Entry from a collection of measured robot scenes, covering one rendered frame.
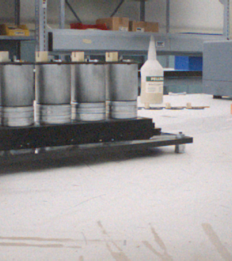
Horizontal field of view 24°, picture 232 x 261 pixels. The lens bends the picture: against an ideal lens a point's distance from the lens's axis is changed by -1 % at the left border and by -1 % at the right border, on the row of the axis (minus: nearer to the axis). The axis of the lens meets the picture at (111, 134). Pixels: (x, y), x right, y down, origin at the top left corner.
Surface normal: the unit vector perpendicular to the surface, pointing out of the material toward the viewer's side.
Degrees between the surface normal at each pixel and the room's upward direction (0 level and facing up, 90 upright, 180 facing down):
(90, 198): 0
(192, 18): 90
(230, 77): 90
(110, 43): 90
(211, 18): 90
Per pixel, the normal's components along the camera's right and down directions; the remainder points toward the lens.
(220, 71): -0.92, 0.05
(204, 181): 0.00, -0.99
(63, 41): 0.54, 0.11
